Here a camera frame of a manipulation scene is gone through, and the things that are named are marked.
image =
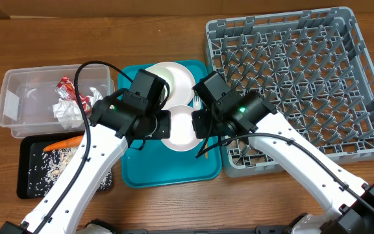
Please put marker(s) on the white plastic fork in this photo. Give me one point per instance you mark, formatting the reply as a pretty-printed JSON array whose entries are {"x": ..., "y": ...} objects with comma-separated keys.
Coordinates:
[{"x": 196, "y": 102}]

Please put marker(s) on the white napkin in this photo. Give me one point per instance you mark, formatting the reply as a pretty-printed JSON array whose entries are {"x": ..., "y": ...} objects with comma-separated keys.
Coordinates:
[
  {"x": 68, "y": 114},
  {"x": 96, "y": 96}
]

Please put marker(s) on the large white plate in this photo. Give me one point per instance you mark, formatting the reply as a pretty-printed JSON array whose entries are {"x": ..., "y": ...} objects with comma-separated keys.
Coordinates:
[{"x": 182, "y": 93}]

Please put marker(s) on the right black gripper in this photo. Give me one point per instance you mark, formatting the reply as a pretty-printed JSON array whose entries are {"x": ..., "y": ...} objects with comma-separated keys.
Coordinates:
[{"x": 209, "y": 130}]

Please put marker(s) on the black plastic tray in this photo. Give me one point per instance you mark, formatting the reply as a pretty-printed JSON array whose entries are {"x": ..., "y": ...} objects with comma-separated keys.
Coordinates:
[{"x": 25, "y": 153}]

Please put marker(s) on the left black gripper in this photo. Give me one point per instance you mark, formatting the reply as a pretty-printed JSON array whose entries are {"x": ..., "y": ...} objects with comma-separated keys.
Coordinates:
[{"x": 166, "y": 128}]

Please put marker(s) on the clear plastic storage bin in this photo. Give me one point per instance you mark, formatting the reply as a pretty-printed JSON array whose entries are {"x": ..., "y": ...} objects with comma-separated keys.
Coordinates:
[{"x": 27, "y": 98}]

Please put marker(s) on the red snack wrapper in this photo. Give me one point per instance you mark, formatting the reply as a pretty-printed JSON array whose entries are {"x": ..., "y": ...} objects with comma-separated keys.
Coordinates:
[{"x": 66, "y": 90}]

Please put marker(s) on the bowl with nuts and crumbs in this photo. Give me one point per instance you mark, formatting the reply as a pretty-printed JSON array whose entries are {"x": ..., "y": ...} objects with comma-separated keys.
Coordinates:
[{"x": 182, "y": 136}]

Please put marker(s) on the teal serving tray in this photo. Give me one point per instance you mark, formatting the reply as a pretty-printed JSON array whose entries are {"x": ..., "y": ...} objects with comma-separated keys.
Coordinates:
[{"x": 157, "y": 165}]

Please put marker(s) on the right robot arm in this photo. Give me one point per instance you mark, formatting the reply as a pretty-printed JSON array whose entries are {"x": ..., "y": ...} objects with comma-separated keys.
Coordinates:
[{"x": 347, "y": 200}]

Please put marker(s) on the small white plate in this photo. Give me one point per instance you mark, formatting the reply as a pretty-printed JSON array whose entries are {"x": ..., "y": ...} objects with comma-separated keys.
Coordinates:
[{"x": 166, "y": 74}]

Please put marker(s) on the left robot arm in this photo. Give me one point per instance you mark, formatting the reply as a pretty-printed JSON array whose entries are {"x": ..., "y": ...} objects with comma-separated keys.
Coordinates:
[{"x": 116, "y": 121}]

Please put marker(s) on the grey dishwasher rack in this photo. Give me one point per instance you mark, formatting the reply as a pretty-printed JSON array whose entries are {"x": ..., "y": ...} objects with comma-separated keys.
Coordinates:
[{"x": 313, "y": 65}]

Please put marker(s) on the orange carrot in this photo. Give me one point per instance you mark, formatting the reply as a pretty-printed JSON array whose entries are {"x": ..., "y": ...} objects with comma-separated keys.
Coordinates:
[{"x": 69, "y": 143}]

